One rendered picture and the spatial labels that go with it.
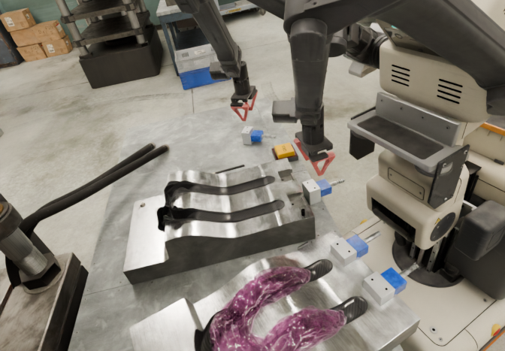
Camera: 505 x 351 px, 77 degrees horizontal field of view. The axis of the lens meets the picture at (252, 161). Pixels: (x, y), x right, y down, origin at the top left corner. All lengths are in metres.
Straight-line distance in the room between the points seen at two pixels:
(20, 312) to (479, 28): 1.13
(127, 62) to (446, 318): 4.26
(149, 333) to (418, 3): 0.67
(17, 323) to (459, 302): 1.41
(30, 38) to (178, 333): 6.98
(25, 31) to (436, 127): 7.08
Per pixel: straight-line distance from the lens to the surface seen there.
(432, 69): 0.80
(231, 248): 0.84
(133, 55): 4.62
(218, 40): 0.92
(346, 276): 0.77
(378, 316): 0.73
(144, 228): 0.96
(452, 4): 0.42
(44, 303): 1.07
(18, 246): 1.02
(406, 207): 1.00
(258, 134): 1.23
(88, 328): 0.93
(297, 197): 0.90
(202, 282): 0.86
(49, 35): 7.26
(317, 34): 0.36
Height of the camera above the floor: 1.50
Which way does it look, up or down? 37 degrees down
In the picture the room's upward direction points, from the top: 11 degrees counter-clockwise
